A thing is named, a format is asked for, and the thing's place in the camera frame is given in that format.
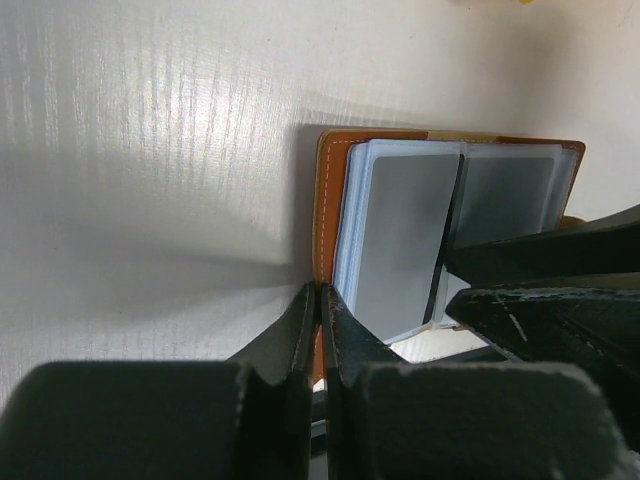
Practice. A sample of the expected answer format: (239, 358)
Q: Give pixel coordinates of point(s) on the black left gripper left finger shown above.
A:
(247, 417)

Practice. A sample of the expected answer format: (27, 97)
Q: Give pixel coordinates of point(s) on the brown leather card holder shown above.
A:
(386, 212)

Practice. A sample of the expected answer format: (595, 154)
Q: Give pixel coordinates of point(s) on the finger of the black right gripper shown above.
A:
(608, 245)
(596, 330)

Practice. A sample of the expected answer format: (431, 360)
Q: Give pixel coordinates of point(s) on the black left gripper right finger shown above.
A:
(391, 419)

